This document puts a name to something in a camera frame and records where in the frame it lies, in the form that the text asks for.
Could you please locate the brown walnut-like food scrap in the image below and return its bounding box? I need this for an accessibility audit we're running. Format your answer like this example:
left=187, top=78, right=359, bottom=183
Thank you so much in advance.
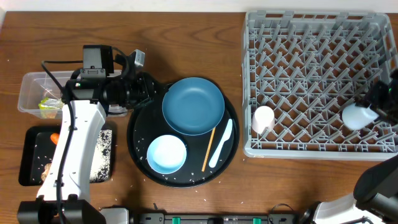
left=40, top=163, right=52, bottom=182

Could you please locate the wooden chopstick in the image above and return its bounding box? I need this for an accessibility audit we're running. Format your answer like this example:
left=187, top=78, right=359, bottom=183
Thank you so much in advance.
left=201, top=127, right=216, bottom=172

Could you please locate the pink plastic cup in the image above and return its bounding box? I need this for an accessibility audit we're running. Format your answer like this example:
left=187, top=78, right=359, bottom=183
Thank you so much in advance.
left=251, top=106, right=275, bottom=134

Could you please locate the clear plastic bin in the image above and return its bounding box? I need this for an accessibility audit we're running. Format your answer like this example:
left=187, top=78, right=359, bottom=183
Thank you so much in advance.
left=17, top=71, right=127, bottom=119

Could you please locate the orange carrot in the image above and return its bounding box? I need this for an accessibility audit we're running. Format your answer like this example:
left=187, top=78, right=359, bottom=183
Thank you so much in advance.
left=50, top=133, right=60, bottom=145

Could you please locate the grey dishwasher rack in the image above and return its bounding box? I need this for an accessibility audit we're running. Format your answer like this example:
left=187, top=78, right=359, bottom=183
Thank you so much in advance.
left=241, top=11, right=397, bottom=161

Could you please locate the black round tray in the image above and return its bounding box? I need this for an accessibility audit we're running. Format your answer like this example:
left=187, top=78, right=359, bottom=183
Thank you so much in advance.
left=127, top=95, right=239, bottom=187

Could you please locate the black rail with green clips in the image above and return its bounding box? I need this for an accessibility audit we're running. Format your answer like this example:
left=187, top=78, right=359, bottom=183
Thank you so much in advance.
left=134, top=213, right=298, bottom=224

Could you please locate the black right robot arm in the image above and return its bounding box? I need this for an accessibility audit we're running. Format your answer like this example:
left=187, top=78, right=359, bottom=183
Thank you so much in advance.
left=297, top=70, right=397, bottom=223

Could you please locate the light blue bowl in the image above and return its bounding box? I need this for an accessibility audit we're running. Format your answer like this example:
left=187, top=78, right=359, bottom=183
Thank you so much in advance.
left=147, top=134, right=187, bottom=174

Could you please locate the yellow green wrapper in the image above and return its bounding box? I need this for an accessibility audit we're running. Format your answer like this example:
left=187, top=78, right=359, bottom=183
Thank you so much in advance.
left=38, top=97, right=64, bottom=119

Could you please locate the light blue plastic cup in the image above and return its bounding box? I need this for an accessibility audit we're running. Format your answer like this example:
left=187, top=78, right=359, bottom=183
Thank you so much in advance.
left=342, top=103, right=379, bottom=130

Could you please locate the white rice pile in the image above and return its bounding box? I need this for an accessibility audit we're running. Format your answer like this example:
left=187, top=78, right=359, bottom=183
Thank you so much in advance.
left=90, top=129, right=113, bottom=183

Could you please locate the dark blue round plate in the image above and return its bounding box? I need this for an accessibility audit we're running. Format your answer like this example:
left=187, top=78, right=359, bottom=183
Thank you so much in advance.
left=162, top=77, right=225, bottom=136

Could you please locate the black rectangular tray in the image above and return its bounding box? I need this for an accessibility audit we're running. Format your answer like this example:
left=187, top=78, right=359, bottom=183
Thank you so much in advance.
left=19, top=124, right=116, bottom=186

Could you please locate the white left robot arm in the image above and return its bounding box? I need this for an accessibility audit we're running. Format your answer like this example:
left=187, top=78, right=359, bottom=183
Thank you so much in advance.
left=17, top=45, right=164, bottom=223

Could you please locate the light blue plastic knife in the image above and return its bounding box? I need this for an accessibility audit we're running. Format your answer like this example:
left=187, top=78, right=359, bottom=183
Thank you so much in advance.
left=209, top=119, right=233, bottom=168

